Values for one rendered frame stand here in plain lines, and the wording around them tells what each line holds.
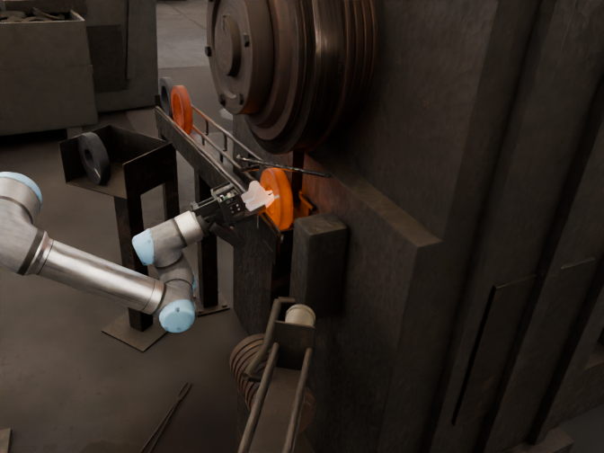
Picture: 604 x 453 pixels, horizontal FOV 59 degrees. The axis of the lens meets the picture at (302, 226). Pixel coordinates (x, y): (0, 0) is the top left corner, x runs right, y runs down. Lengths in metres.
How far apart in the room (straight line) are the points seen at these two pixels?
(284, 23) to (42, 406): 1.38
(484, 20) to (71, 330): 1.74
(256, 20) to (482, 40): 0.41
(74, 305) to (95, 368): 0.37
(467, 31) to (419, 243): 0.36
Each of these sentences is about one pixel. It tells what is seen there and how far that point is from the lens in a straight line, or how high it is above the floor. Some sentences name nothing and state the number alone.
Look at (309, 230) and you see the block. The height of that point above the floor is 0.80.
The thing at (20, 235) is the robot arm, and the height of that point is 0.80.
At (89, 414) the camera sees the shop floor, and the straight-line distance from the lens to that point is 1.86.
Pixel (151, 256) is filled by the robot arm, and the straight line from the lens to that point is 1.28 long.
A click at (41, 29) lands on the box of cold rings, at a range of 3.51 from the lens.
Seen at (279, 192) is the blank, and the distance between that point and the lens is 1.28.
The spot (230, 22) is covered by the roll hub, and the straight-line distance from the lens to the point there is 1.14.
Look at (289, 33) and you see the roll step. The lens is 1.04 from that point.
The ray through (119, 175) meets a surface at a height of 0.60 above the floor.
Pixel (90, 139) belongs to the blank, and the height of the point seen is 0.74.
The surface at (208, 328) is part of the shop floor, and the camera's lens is 2.07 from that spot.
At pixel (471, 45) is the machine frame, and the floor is 1.20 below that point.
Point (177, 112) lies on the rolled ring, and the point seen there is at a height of 0.65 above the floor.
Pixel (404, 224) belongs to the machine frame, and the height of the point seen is 0.87.
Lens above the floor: 1.37
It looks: 30 degrees down
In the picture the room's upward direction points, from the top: 4 degrees clockwise
